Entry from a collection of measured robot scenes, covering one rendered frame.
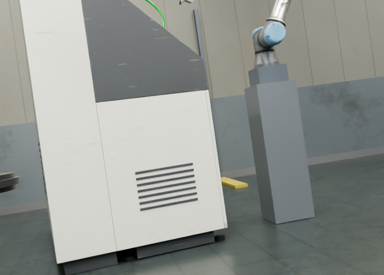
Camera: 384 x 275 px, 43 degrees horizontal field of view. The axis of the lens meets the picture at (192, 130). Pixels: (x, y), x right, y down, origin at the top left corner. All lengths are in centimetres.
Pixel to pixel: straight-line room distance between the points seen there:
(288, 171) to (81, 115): 121
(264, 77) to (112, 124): 95
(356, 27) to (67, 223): 458
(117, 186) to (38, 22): 85
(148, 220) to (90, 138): 49
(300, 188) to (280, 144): 28
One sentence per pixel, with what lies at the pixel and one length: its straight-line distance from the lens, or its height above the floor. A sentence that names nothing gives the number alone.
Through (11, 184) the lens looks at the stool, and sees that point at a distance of 134.
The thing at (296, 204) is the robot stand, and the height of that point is 9.
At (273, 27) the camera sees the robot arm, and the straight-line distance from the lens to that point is 275.
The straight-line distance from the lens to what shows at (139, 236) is 242.
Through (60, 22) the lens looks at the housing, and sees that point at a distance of 241.
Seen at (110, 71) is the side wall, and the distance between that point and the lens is 239.
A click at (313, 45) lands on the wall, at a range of 584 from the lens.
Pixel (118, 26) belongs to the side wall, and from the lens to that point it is 244.
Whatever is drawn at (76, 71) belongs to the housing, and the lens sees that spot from 237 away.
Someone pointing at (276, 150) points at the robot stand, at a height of 41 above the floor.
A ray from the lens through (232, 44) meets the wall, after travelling 551.
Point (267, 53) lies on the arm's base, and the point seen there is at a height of 97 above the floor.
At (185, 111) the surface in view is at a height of 70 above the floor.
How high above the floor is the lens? 60
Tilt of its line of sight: level
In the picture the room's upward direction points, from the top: 8 degrees counter-clockwise
